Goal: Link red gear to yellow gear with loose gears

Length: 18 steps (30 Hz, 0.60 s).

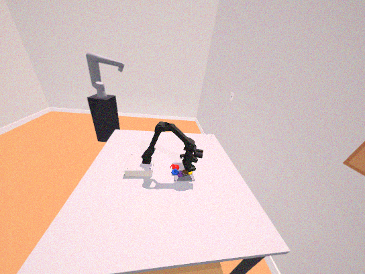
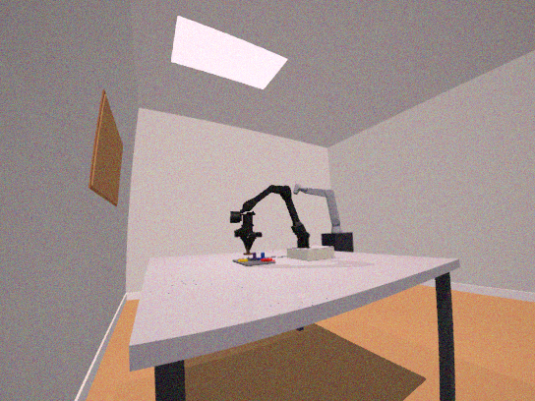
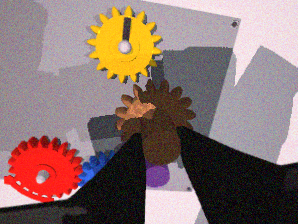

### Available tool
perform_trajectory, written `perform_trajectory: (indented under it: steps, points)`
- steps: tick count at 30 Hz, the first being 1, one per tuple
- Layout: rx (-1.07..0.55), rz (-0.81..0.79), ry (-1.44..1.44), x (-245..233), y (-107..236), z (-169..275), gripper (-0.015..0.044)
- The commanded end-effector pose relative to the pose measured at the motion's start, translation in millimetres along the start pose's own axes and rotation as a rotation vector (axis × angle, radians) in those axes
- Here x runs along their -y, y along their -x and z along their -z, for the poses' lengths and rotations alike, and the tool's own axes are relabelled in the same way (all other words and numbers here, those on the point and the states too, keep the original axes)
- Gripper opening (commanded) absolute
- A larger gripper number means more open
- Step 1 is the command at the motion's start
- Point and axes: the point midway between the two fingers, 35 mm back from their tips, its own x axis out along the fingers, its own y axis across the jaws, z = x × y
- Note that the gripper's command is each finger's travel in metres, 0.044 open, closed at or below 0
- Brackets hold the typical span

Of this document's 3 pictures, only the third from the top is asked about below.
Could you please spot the yellow gear with black stripe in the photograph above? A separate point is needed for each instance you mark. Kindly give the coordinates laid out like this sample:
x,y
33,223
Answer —
x,y
132,30

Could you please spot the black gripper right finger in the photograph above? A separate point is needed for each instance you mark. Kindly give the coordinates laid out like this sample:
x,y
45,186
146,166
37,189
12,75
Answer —
x,y
234,187

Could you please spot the brown gear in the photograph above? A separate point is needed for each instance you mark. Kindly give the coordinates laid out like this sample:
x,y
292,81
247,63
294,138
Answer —
x,y
155,113

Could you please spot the purple gear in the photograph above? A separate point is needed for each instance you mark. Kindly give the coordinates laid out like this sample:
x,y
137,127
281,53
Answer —
x,y
156,175

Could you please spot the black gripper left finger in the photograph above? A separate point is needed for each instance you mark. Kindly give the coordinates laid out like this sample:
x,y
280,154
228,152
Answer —
x,y
114,195

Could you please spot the red curved arrow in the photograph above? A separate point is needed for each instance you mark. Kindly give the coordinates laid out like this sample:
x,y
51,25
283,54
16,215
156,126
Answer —
x,y
8,181

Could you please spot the red gear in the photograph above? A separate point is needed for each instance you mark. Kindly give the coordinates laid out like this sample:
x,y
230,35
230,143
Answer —
x,y
32,156

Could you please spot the blue gear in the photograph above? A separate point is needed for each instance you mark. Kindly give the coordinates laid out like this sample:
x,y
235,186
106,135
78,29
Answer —
x,y
94,166

